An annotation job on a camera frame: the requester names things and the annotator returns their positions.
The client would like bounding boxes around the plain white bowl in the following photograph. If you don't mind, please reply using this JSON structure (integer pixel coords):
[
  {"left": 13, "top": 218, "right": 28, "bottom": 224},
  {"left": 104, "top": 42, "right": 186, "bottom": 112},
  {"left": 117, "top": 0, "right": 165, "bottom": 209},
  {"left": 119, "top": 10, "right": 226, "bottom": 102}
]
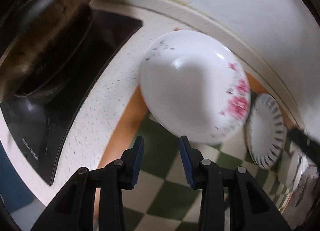
[{"left": 277, "top": 152, "right": 309, "bottom": 191}]

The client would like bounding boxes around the white pink-flower plate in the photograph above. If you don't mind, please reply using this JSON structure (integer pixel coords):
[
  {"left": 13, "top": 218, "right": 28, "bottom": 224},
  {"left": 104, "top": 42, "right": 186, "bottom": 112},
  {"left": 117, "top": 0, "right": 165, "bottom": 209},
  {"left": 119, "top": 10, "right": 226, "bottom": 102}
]
[{"left": 139, "top": 30, "right": 251, "bottom": 145}]

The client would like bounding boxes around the black frying pan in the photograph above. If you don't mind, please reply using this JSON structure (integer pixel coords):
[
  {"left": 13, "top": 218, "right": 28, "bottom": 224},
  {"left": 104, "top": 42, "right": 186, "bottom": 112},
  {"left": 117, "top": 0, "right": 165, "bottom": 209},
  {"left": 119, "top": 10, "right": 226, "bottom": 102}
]
[{"left": 1, "top": 0, "right": 91, "bottom": 100}]

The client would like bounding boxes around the black induction cooktop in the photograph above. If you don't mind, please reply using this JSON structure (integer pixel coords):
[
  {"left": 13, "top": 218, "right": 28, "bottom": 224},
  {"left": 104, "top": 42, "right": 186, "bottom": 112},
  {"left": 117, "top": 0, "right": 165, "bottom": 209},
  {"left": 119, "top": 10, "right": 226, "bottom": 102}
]
[{"left": 1, "top": 7, "right": 143, "bottom": 185}]

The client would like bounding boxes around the blue leaf pattern plate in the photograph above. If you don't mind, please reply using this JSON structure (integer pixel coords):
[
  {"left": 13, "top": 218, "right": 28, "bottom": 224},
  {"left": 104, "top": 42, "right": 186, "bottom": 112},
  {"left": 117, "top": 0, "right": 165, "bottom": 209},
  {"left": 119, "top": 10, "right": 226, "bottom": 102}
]
[{"left": 247, "top": 93, "right": 286, "bottom": 169}]

